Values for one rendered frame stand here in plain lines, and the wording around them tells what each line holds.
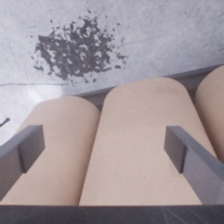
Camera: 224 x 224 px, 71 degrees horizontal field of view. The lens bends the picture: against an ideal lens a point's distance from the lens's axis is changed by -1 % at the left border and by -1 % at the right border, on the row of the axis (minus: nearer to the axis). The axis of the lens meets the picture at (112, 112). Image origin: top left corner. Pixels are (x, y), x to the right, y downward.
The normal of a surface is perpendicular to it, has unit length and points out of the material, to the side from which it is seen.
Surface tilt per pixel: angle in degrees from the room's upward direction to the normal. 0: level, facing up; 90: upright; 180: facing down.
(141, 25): 0
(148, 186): 90
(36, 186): 90
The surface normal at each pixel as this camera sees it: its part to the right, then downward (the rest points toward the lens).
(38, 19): -0.11, 0.64
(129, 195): -0.29, -0.75
